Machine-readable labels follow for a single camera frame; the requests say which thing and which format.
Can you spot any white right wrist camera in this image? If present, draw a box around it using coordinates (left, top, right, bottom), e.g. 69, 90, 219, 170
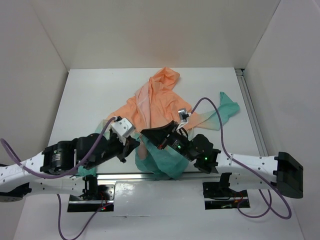
178, 108, 191, 128

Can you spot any aluminium rail front table edge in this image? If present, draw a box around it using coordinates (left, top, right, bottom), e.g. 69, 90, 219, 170
97, 172, 222, 182

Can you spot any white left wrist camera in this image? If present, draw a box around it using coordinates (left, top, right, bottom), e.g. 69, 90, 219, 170
111, 116, 136, 146

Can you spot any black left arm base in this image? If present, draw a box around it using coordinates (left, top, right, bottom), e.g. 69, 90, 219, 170
67, 175, 116, 213

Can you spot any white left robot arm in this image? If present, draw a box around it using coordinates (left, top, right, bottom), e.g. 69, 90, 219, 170
0, 133, 140, 202

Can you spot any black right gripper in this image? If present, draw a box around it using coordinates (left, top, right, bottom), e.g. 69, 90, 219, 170
142, 119, 196, 161

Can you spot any orange and teal jacket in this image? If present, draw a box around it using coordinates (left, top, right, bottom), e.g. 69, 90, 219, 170
95, 67, 240, 179

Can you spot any aluminium rail table edge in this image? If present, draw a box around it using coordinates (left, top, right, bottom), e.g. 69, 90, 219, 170
234, 69, 269, 158
97, 172, 222, 182

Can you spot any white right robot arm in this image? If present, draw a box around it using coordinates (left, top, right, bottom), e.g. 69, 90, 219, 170
141, 121, 304, 199

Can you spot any aluminium rail right table edge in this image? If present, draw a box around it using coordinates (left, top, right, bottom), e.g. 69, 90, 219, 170
234, 69, 269, 158

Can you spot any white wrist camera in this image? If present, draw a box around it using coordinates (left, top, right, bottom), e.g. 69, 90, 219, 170
178, 108, 191, 128
111, 116, 136, 146

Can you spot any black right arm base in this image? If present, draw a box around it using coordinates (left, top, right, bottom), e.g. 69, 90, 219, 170
202, 173, 250, 210

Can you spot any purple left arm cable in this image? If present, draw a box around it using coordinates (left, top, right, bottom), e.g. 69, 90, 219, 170
0, 116, 118, 240

